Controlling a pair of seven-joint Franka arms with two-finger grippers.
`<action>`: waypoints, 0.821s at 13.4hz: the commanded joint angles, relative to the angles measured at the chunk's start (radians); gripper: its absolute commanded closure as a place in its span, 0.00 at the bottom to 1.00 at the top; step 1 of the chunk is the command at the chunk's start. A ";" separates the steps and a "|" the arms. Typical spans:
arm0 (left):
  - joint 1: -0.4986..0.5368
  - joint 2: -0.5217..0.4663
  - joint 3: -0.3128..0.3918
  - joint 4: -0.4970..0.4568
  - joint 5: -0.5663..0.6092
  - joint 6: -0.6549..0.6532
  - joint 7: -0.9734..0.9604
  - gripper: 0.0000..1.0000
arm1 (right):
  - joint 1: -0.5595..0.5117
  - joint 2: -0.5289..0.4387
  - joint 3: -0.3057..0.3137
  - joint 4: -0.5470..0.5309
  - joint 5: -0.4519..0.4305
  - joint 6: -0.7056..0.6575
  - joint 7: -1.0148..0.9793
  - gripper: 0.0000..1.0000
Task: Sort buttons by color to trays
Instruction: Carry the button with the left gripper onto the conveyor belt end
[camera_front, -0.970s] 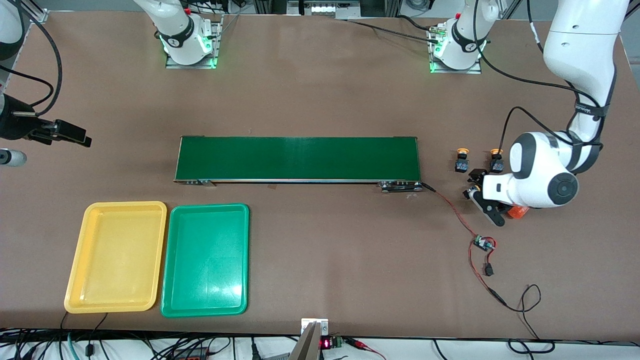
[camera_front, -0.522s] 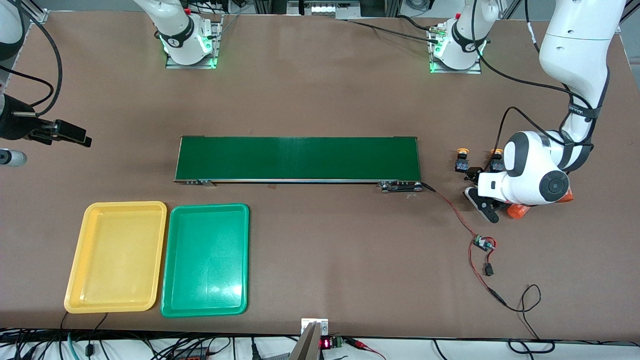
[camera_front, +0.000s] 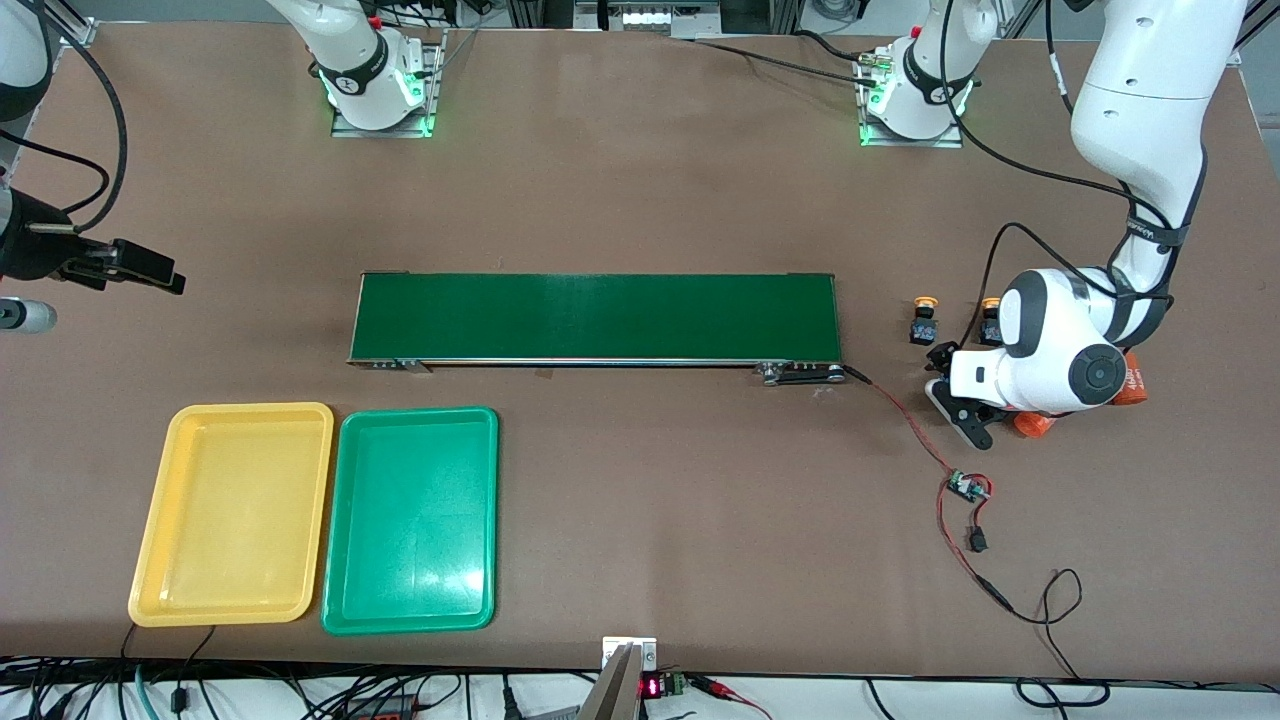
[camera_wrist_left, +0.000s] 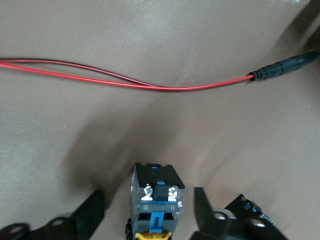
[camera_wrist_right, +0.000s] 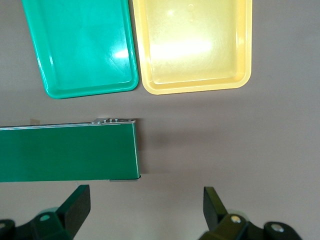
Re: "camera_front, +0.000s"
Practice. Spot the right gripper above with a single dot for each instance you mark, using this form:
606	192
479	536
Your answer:
36	250

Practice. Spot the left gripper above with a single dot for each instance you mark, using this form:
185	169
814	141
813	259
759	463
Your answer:
939	355

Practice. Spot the yellow push button switch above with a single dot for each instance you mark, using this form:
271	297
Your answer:
990	320
924	325

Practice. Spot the orange cylinder with print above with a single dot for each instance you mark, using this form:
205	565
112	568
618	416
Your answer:
1136	385
1035	426

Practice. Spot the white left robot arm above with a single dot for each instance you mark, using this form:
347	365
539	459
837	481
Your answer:
1140	110

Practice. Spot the small green circuit board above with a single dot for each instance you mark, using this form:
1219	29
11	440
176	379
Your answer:
966	487

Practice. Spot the aluminium corner profile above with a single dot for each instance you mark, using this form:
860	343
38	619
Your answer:
75	35

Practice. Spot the yellow plastic tray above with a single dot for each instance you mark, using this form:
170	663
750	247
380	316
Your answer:
235	515

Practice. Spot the green conveyor belt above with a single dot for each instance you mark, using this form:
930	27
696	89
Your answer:
595	318

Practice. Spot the green plastic tray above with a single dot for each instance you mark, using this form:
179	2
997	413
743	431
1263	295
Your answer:
410	520

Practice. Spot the red clip lead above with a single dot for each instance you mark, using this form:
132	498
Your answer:
728	690

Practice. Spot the red digit display module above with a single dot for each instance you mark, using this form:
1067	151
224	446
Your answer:
662	686

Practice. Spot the grey metal pole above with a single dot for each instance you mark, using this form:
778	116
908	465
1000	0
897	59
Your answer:
608	695

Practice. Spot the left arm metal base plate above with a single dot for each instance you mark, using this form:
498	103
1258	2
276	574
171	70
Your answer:
910	141

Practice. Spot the small metal table bracket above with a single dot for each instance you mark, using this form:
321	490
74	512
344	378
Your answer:
628	648

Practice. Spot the aluminium frame rack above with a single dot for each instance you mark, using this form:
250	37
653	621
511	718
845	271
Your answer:
650	15

